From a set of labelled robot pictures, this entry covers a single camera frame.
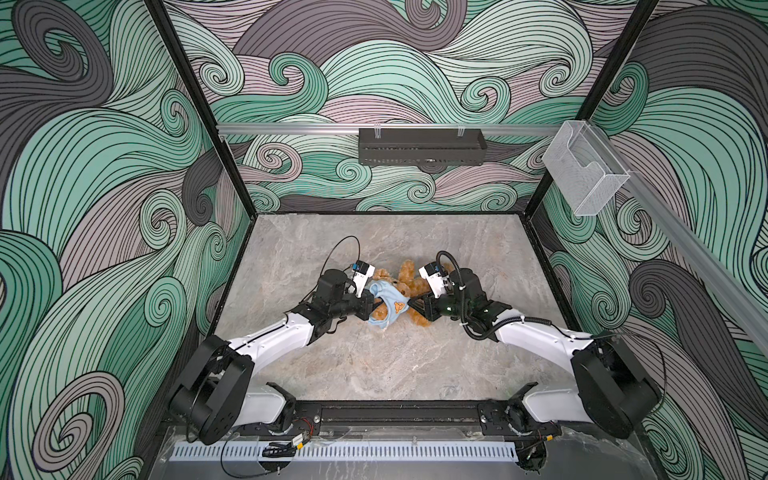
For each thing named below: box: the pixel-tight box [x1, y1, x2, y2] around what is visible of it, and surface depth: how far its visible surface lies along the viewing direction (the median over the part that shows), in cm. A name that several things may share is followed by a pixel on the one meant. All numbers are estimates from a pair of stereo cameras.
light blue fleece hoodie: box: [368, 280, 410, 329], surface depth 81 cm
